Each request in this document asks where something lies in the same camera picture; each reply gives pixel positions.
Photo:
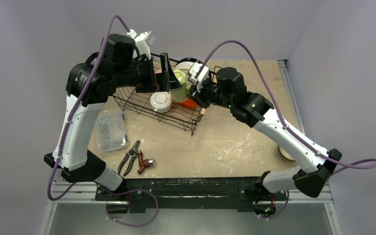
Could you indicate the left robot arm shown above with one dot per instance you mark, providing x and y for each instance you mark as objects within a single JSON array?
[{"x": 123, "y": 61}]

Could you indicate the clear plastic screw box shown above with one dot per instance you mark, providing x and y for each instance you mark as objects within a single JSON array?
[{"x": 110, "y": 131}]

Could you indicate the black wire dish rack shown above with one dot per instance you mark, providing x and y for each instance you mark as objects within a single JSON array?
[{"x": 178, "y": 116}]

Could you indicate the white enamel mug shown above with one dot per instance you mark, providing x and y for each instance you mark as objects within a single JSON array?
[{"x": 161, "y": 102}]

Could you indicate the dark ceramic bowl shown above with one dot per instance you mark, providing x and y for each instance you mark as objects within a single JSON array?
[{"x": 285, "y": 154}]

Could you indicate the black base frame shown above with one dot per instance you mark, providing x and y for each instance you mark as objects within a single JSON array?
[{"x": 233, "y": 193}]

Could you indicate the pink rimmed large plate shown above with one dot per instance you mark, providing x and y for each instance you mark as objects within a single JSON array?
[{"x": 183, "y": 66}]

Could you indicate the red rimmed plate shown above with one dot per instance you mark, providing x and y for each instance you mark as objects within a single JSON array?
[{"x": 190, "y": 59}]

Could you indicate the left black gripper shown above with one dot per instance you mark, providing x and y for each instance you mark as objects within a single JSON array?
[{"x": 150, "y": 86}]

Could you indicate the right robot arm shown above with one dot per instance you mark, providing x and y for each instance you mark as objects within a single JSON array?
[{"x": 315, "y": 163}]

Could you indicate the brown handled tool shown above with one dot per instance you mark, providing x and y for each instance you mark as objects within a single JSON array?
[{"x": 144, "y": 163}]

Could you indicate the orange plate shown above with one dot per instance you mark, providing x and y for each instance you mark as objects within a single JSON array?
[{"x": 189, "y": 103}]

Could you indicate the black pliers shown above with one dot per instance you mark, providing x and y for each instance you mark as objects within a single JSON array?
[{"x": 130, "y": 157}]

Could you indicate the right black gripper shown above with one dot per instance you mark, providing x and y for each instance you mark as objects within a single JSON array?
[{"x": 196, "y": 94}]

